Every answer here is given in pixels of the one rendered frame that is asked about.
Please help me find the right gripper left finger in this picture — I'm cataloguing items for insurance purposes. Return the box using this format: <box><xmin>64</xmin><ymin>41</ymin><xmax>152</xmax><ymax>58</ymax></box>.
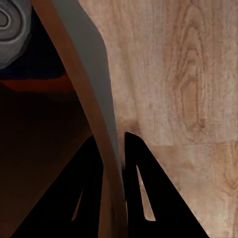
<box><xmin>11</xmin><ymin>136</ymin><xmax>104</xmax><ymax>238</ymax></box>

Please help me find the trash can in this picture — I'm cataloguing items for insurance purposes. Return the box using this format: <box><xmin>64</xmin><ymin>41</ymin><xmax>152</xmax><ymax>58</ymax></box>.
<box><xmin>0</xmin><ymin>0</ymin><xmax>128</xmax><ymax>238</ymax></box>

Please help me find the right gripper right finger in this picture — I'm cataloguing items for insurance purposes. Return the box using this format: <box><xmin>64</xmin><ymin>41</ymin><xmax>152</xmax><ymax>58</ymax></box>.
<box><xmin>124</xmin><ymin>132</ymin><xmax>209</xmax><ymax>238</ymax></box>

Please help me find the can of soda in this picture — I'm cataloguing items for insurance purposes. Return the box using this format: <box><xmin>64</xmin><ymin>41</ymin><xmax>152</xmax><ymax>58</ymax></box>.
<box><xmin>0</xmin><ymin>73</ymin><xmax>75</xmax><ymax>92</ymax></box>
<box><xmin>0</xmin><ymin>0</ymin><xmax>67</xmax><ymax>80</ymax></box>

